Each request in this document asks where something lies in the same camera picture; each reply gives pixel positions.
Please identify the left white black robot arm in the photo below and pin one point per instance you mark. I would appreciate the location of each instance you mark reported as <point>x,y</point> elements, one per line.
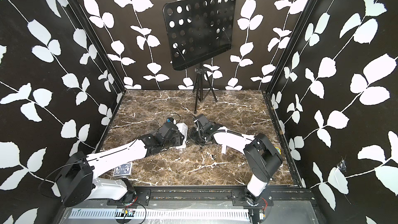
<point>80,179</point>

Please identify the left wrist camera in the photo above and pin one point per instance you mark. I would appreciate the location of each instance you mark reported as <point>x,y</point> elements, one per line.
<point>171,120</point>

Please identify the small yellow cap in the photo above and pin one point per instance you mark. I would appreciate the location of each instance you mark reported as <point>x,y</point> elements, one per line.
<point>278,150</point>

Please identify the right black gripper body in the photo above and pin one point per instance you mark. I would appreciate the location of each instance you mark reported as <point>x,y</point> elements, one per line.
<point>198,137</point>

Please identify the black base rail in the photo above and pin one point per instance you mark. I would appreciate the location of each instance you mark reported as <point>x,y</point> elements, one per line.
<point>235,194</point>

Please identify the blue playing card deck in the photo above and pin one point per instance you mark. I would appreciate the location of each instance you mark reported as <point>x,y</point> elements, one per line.
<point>123,170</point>

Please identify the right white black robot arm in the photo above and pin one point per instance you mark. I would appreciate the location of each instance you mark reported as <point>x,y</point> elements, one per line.
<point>262,156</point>

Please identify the black perforated music stand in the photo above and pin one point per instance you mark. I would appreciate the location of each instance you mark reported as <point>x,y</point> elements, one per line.
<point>197,31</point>

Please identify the white digital alarm clock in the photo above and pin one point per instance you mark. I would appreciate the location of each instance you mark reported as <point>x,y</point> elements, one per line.
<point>183,130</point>

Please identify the white slotted cable duct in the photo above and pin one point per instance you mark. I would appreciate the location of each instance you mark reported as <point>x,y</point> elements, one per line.
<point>138,214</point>

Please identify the white battery cover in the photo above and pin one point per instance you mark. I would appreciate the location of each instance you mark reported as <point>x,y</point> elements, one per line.
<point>224,149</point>

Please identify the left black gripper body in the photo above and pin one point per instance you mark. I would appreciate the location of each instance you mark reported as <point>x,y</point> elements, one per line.
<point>176,140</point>

